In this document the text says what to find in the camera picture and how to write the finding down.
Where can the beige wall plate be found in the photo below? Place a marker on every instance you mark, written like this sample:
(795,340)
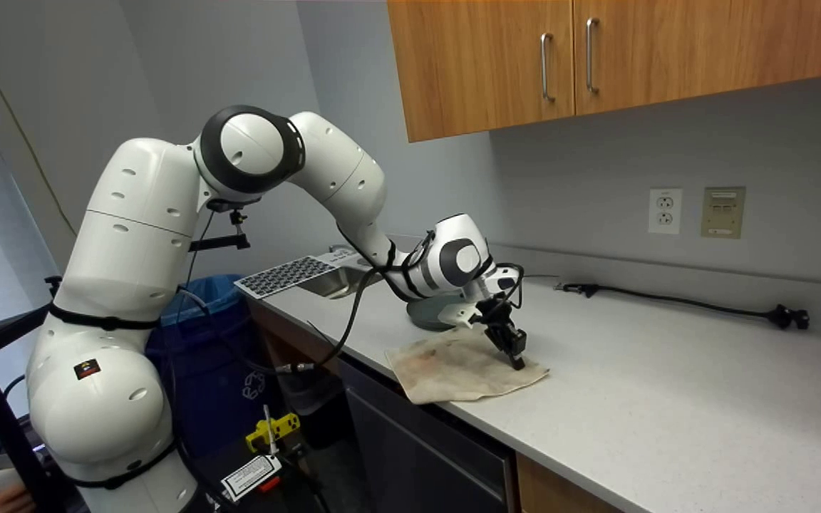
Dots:
(724,213)

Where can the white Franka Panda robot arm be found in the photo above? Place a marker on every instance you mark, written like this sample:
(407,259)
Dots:
(242,287)

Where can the blue recycling bin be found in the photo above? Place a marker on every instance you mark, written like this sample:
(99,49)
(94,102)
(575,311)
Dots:
(208,371)

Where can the wooden base cabinet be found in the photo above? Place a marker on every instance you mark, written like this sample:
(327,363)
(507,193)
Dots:
(554,492)

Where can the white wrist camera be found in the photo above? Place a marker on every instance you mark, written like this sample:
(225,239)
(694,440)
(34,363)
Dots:
(504,283)

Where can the yellow clamp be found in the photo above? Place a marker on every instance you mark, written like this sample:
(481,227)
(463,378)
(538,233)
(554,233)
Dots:
(272,433)

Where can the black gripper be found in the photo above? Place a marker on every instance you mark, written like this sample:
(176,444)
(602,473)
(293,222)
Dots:
(490,316)

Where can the wooden wall cabinet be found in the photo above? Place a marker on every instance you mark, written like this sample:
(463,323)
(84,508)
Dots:
(641,46)

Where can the white labelled box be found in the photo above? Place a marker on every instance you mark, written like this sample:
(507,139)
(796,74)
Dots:
(252,477)

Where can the black dishwasher front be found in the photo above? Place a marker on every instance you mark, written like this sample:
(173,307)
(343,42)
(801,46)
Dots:
(421,447)

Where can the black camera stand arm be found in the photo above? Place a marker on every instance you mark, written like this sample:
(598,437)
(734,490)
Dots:
(222,245)

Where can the beige cloth towel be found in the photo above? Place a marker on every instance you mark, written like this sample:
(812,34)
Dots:
(468,371)

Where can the white wall outlet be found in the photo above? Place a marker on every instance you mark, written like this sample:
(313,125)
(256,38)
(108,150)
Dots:
(667,210)

